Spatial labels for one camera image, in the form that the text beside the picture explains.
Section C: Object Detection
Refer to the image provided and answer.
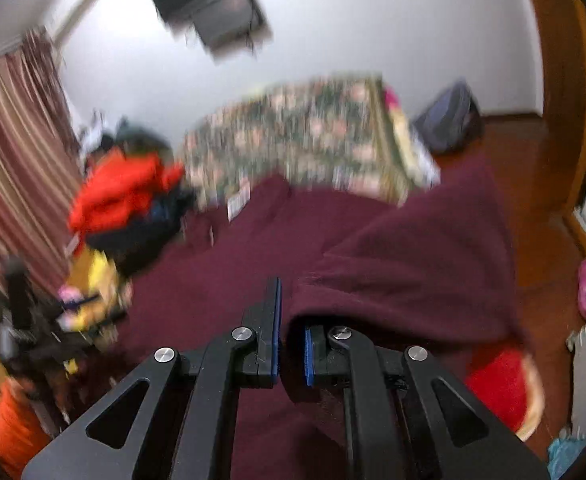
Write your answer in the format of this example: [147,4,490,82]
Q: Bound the wooden door frame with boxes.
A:
[518,0,586,301]

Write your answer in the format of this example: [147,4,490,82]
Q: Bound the floral quilt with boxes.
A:
[180,74,441,211]

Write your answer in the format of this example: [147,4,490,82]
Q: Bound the red jacket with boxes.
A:
[68,147,186,236]

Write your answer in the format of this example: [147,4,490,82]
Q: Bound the black stand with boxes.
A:
[0,255,94,376]

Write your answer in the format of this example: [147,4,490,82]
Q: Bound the orange bag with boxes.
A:
[0,377,54,476]

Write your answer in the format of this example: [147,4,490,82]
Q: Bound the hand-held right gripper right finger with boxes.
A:
[303,324,551,480]

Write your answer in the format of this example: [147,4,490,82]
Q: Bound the red cushion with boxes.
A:
[465,350,546,441]

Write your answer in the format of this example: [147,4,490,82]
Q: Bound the dark clothes pile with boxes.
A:
[80,120,198,273]

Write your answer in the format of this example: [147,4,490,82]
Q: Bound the striped curtain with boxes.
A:
[0,27,86,301]

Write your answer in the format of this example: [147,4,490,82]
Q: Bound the grey backpack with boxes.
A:
[412,80,484,156]

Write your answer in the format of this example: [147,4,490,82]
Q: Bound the maroon garment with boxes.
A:
[80,152,534,480]

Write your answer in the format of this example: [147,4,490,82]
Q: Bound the teal plastic bag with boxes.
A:
[547,435,586,480]

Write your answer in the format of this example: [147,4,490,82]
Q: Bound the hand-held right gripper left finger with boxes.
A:
[21,277,282,480]

